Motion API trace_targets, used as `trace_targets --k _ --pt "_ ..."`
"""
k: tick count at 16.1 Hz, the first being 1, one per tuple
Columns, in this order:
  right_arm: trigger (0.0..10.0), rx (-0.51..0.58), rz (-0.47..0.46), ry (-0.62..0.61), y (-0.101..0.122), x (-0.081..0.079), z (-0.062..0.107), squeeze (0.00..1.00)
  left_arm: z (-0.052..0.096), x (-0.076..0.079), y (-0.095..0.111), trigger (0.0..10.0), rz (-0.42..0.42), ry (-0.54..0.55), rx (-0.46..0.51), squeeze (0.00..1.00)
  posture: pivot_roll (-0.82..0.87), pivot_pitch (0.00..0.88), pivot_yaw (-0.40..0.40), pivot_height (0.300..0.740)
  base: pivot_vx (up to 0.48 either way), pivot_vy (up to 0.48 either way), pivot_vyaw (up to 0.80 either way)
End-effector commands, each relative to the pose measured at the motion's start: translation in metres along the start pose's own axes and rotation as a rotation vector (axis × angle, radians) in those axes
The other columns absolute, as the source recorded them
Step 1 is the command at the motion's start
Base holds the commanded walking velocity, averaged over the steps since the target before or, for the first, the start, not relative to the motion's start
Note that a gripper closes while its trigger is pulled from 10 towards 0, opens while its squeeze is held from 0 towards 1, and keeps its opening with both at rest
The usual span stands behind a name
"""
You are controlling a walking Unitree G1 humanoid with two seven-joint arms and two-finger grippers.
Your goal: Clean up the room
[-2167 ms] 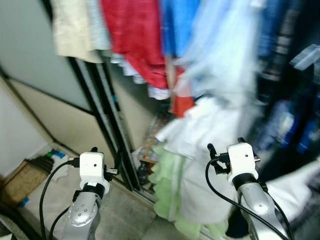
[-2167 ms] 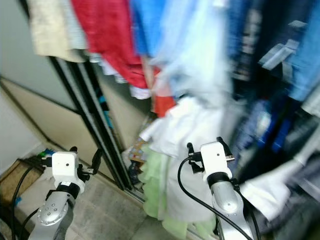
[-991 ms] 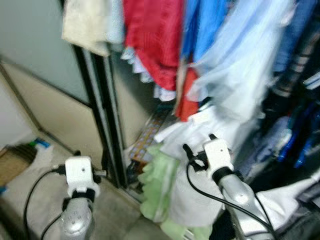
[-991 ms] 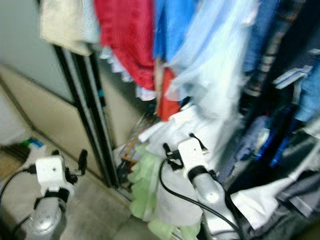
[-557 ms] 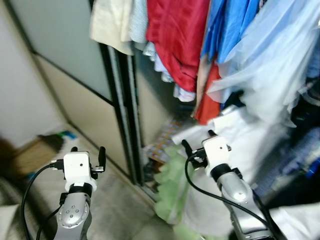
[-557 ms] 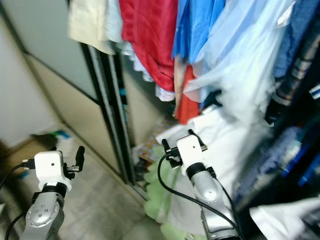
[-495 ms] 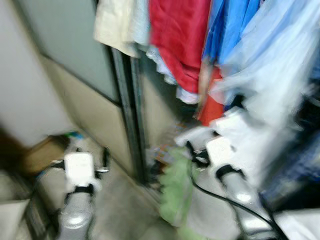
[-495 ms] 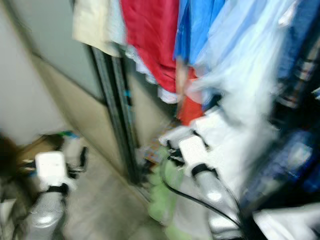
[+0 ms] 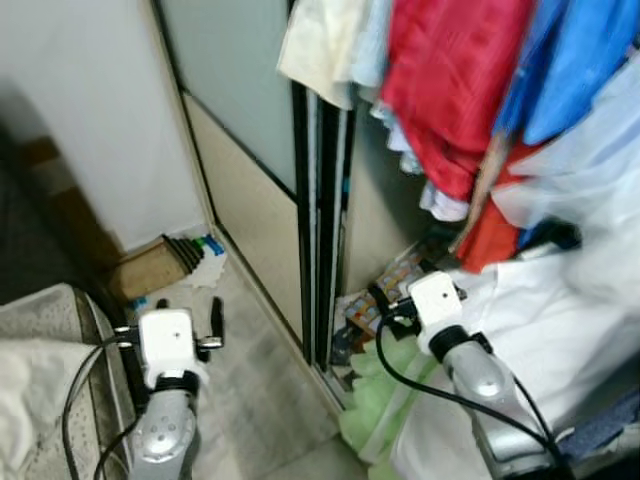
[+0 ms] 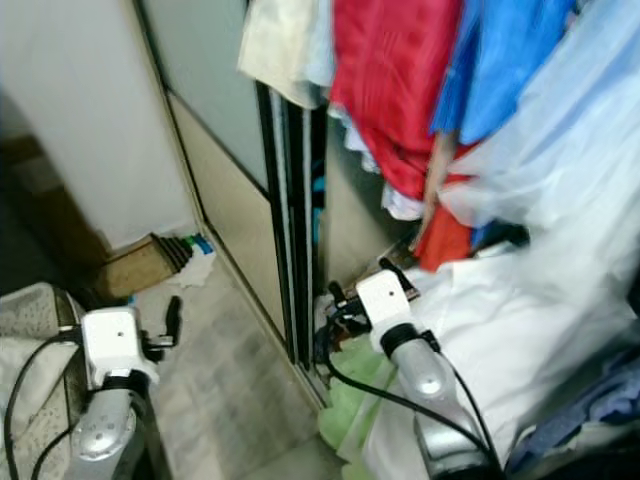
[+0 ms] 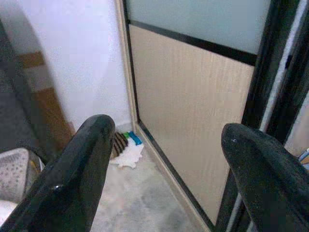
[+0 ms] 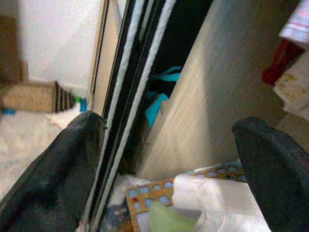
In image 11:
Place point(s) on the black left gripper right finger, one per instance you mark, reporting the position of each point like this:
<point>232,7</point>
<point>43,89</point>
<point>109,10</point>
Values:
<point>265,174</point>

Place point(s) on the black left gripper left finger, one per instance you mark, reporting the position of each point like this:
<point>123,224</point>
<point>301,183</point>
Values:
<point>72,169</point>

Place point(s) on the brown striped cloth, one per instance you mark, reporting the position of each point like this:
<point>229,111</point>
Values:
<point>119,145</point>

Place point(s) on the white crumpled cloth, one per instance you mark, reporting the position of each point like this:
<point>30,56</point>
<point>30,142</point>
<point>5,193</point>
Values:
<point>128,154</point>

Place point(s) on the brown cardboard box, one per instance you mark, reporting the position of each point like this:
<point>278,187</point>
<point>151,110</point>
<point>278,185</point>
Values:
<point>50,113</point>

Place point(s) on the blue green plastic toy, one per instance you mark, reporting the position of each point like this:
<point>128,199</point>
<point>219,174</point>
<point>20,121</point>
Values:
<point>135,140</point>

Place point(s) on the grey fabric chair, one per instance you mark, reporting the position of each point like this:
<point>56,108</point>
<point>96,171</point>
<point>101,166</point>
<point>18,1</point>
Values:
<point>12,108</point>

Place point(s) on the sliding door frosted glass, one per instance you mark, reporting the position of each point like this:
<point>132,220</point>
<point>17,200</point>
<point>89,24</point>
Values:
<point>193,96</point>

